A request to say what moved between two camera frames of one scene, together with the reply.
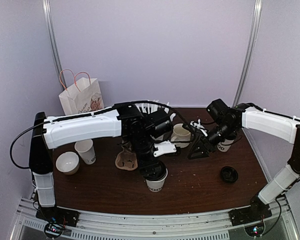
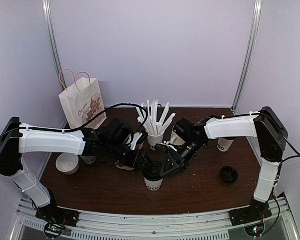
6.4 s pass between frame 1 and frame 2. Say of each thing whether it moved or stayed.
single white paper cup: stayed
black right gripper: moved
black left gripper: moved
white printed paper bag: stayed
